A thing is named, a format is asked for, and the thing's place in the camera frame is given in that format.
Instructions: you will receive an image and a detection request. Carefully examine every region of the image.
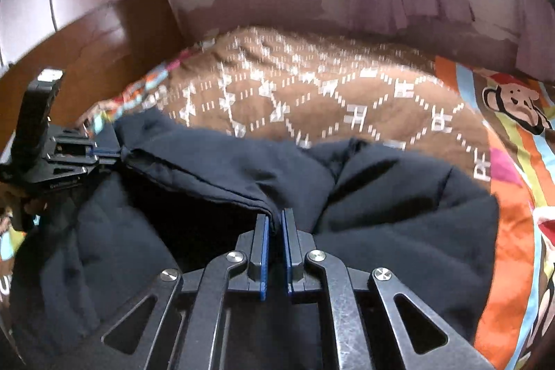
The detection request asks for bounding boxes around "brown wooden headboard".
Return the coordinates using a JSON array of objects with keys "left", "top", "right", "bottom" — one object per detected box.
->
[{"left": 1, "top": 0, "right": 185, "bottom": 145}]

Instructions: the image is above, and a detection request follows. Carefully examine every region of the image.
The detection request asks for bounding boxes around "pink curtain right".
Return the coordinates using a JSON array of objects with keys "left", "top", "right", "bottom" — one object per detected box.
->
[{"left": 515, "top": 0, "right": 554, "bottom": 82}]

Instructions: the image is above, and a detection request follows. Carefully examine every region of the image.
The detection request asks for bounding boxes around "dark navy padded jacket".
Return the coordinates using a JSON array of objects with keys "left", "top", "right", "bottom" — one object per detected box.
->
[{"left": 10, "top": 110, "right": 500, "bottom": 369}]

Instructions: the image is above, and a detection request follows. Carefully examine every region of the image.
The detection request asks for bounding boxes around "colourful monkey print duvet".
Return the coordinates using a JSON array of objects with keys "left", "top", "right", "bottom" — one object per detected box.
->
[{"left": 0, "top": 24, "right": 555, "bottom": 370}]

